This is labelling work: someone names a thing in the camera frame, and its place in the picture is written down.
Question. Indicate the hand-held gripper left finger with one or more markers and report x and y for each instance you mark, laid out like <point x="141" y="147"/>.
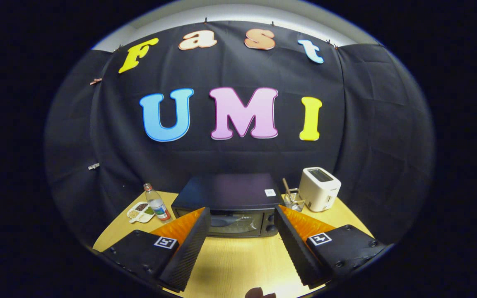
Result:
<point x="189" y="248"/>

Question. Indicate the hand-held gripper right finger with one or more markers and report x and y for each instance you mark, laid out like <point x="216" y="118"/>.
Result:
<point x="298" y="252"/>

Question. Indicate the black toaster oven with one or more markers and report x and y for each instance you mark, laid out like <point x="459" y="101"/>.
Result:
<point x="230" y="192"/>

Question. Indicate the white toaster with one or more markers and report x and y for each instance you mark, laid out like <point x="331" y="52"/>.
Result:
<point x="319" y="190"/>

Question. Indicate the clear plastic water bottle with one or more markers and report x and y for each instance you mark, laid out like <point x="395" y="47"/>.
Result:
<point x="157" y="205"/>

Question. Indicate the white divided seed dish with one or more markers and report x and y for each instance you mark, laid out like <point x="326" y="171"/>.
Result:
<point x="139" y="211"/>

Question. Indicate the wooden stick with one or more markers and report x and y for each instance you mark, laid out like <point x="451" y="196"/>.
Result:
<point x="287" y="188"/>

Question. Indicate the silver clip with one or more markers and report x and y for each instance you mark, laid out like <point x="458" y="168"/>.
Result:
<point x="93" y="166"/>

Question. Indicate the red clip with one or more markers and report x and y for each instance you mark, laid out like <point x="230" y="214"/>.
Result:
<point x="95" y="81"/>

